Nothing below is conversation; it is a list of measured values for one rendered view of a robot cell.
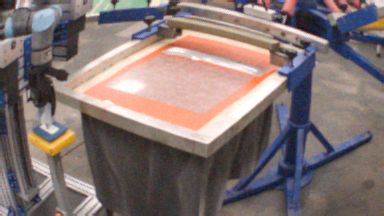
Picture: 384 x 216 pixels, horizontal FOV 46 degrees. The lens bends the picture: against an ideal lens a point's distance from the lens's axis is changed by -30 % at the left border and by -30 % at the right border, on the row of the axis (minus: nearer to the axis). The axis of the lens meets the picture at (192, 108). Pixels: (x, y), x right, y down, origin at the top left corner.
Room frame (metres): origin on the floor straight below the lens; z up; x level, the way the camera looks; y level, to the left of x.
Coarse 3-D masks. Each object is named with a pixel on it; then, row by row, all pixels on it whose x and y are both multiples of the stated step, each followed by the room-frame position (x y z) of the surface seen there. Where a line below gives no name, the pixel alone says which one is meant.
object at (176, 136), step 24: (120, 48) 1.87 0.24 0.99; (96, 72) 1.73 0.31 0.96; (72, 96) 1.49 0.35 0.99; (264, 96) 1.51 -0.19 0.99; (120, 120) 1.38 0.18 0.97; (144, 120) 1.36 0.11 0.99; (240, 120) 1.38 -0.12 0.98; (168, 144) 1.30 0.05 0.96; (192, 144) 1.27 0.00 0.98; (216, 144) 1.28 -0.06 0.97
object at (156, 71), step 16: (160, 48) 1.95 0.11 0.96; (192, 48) 1.95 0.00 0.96; (208, 48) 1.96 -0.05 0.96; (224, 48) 1.96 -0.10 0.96; (128, 64) 1.81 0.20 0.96; (144, 64) 1.80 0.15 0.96; (160, 64) 1.80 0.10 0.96; (176, 64) 1.80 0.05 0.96; (192, 64) 1.80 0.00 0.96; (112, 80) 1.68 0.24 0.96; (128, 80) 1.68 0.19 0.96; (144, 80) 1.68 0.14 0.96; (160, 80) 1.68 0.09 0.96; (176, 80) 1.68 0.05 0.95; (96, 96) 1.57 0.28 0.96; (112, 96) 1.57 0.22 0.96; (128, 96) 1.57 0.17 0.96; (144, 96) 1.57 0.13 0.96
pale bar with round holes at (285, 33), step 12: (180, 12) 2.27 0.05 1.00; (192, 12) 2.26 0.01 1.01; (204, 12) 2.22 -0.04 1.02; (216, 12) 2.18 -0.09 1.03; (228, 12) 2.17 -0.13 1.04; (240, 24) 2.13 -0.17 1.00; (252, 24) 2.10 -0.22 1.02; (264, 24) 2.07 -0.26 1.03; (276, 24) 2.07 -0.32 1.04; (276, 36) 2.04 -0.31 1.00; (288, 36) 2.01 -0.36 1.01; (300, 36) 1.98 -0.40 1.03; (312, 36) 1.99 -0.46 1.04; (324, 48) 1.92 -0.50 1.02
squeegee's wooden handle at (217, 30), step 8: (168, 24) 1.97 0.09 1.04; (176, 24) 1.95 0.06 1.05; (184, 24) 1.94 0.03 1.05; (192, 24) 1.92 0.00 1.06; (200, 24) 1.91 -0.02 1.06; (208, 24) 1.93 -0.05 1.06; (208, 32) 1.89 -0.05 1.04; (216, 32) 1.87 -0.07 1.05; (224, 32) 1.86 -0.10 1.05; (232, 32) 1.85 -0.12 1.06; (240, 32) 1.86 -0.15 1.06; (248, 32) 1.88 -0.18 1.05; (240, 40) 1.82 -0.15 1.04; (248, 40) 1.81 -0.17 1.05; (256, 40) 1.80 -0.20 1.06; (264, 40) 1.79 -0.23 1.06; (272, 40) 1.82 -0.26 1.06; (264, 48) 1.78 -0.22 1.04; (272, 48) 1.76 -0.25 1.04
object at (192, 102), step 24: (240, 48) 1.98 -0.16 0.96; (192, 72) 1.74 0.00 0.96; (216, 72) 1.74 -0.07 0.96; (240, 72) 1.75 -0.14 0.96; (168, 96) 1.57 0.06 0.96; (192, 96) 1.57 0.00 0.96; (216, 96) 1.58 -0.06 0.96; (240, 96) 1.58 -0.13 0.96; (168, 120) 1.43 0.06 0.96; (192, 120) 1.43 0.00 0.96
